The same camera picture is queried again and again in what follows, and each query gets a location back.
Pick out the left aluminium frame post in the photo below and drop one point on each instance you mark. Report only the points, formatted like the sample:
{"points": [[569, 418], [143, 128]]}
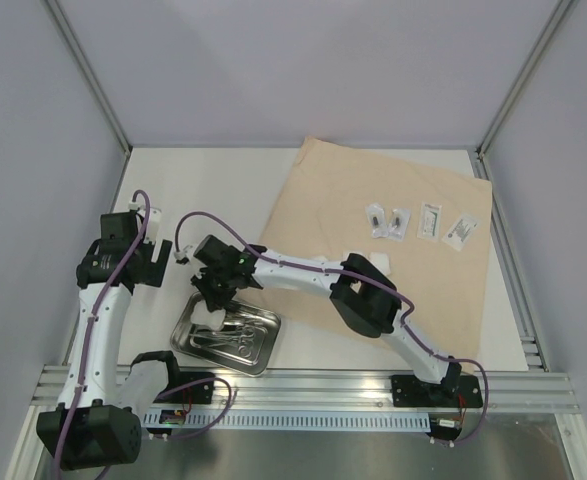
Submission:
{"points": [[59, 18]]}

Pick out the aluminium mounting rail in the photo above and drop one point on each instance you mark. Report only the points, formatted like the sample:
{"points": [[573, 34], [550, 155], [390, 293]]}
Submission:
{"points": [[333, 390]]}

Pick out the steel hemostat forceps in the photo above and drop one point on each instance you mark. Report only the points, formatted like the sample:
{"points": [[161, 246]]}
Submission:
{"points": [[255, 350], [212, 339]]}

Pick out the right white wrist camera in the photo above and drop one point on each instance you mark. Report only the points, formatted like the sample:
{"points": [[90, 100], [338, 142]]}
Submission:
{"points": [[186, 255]]}

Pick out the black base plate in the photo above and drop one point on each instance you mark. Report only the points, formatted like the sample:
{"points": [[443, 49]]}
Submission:
{"points": [[408, 391], [188, 388]]}

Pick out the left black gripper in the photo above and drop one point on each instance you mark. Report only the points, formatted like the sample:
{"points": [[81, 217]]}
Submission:
{"points": [[152, 271]]}

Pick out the right aluminium frame post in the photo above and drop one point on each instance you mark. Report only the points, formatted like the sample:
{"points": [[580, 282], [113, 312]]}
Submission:
{"points": [[558, 17]]}

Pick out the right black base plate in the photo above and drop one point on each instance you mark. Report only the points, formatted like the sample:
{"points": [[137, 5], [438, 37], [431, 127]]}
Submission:
{"points": [[408, 391]]}

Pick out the stainless steel tray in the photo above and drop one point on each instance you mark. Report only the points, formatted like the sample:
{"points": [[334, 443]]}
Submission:
{"points": [[181, 338]]}

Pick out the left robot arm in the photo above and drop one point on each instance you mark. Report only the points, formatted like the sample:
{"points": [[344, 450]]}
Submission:
{"points": [[96, 422]]}

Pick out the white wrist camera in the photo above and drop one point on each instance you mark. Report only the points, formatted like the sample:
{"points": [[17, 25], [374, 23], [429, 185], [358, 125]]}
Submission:
{"points": [[186, 255], [150, 218]]}

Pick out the long steel hemostat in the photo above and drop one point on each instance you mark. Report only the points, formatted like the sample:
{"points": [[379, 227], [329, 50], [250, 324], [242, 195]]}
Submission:
{"points": [[239, 328]]}

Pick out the beige cloth drape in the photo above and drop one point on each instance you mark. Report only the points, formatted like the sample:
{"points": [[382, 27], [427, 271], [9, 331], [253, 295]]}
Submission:
{"points": [[321, 211]]}

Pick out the slotted grey cable duct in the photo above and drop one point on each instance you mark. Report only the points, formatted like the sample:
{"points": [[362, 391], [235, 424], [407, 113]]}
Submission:
{"points": [[240, 419]]}

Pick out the clear blister packet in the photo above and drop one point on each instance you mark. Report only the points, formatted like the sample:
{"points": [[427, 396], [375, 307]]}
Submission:
{"points": [[398, 224], [377, 220]]}

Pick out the aluminium frame post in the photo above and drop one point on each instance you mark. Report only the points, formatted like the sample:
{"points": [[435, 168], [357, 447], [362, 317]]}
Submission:
{"points": [[558, 17], [59, 18]]}

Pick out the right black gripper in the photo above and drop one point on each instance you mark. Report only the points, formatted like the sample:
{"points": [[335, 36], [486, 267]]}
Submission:
{"points": [[213, 291]]}

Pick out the green white suture packet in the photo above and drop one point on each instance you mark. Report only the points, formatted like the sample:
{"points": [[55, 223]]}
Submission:
{"points": [[429, 222]]}

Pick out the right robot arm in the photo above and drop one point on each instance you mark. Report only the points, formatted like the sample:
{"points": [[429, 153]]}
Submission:
{"points": [[365, 299]]}

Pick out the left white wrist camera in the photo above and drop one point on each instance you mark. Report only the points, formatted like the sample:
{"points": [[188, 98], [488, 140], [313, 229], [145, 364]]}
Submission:
{"points": [[150, 218]]}

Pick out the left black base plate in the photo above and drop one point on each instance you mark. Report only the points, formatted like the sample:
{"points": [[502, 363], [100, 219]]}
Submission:
{"points": [[188, 388]]}

